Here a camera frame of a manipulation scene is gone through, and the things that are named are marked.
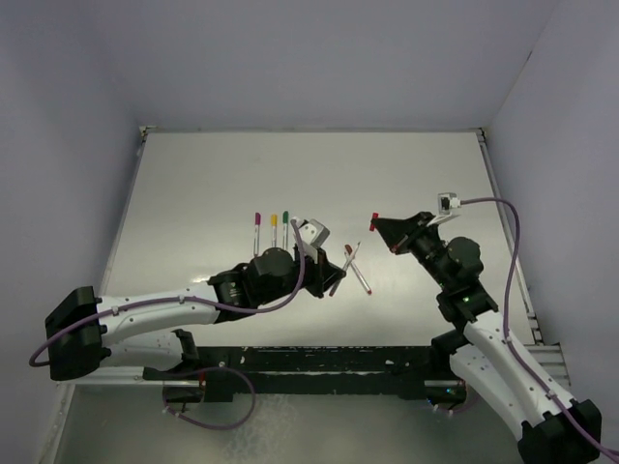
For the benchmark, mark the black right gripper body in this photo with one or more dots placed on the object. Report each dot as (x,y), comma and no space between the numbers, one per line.
(427,247)

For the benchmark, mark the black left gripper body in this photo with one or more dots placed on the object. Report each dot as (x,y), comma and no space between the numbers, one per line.
(290,286)

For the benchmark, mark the white pen red end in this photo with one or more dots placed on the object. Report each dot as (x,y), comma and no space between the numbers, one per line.
(347,263)

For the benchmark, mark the red pen cap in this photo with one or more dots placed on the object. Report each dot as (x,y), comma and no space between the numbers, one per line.
(374,217)

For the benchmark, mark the white pen brown tip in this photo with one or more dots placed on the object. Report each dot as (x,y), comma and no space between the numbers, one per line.
(363,281)

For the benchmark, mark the white pen yellow end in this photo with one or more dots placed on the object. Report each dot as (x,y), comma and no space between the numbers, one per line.
(274,235)

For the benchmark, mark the white pen green end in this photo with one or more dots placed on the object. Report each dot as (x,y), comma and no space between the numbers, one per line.
(285,236)

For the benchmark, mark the white pen purple end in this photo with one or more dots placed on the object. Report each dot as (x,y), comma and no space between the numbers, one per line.
(256,240)

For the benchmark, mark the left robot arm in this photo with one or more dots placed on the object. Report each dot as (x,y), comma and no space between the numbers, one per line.
(86,332)

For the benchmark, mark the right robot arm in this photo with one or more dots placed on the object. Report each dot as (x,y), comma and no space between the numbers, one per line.
(549,424)

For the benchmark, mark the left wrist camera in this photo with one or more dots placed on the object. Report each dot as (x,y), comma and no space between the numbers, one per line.
(313,235)

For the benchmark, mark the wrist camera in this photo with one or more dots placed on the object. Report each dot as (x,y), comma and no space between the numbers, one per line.
(313,235)
(448,206)

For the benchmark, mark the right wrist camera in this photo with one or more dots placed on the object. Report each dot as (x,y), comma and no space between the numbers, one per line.
(448,206)

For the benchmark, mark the black base frame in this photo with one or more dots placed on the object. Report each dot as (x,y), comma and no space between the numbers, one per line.
(217,373)

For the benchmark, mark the aluminium rail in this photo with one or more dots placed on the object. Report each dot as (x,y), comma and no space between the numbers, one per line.
(551,358)

